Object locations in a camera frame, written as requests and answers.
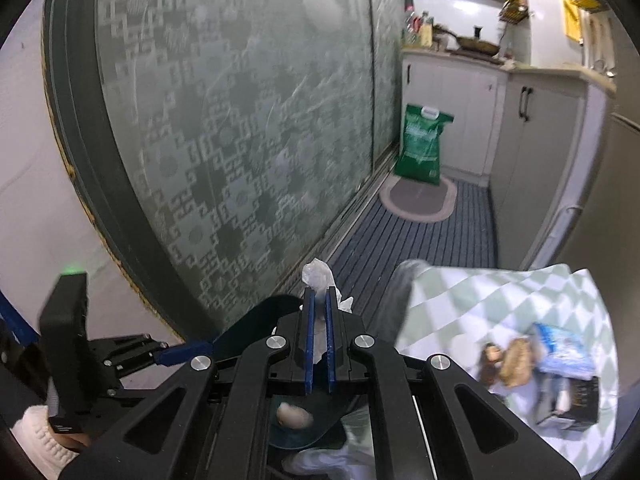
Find clear plastic wrap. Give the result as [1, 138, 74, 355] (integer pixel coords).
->
[302, 258, 354, 364]

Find dark brown nut shell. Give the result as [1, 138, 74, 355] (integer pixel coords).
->
[480, 342, 502, 387]

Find brown bread piece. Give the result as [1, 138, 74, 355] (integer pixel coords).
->
[499, 337, 534, 388]

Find blue tissue packet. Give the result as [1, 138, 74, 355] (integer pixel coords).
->
[529, 323, 596, 380]

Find black Face tissue pack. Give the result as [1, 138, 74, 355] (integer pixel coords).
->
[534, 374, 600, 431]

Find dark teal trash bin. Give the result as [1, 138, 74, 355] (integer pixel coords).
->
[211, 294, 377, 461]

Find white trash in bin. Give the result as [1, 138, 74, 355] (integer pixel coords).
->
[276, 402, 314, 430]

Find white kitchen cabinet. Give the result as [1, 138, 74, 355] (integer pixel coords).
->
[401, 47, 616, 270]

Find green checkered tablecloth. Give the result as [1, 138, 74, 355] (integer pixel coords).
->
[370, 260, 618, 477]

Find oval grey floor mat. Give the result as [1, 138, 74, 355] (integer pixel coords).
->
[378, 174, 458, 223]

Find green rice bag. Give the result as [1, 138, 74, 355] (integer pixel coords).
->
[394, 104, 454, 185]

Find frosted patterned sliding door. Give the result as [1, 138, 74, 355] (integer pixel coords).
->
[43, 0, 404, 339]

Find bottles on counter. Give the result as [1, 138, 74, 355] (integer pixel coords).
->
[402, 6, 434, 49]

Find beige refrigerator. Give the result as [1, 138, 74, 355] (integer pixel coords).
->
[529, 109, 640, 281]

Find frying pan on stove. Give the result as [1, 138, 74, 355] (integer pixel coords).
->
[434, 24, 500, 56]

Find yellow wall rack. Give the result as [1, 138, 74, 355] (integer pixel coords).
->
[562, 0, 604, 46]

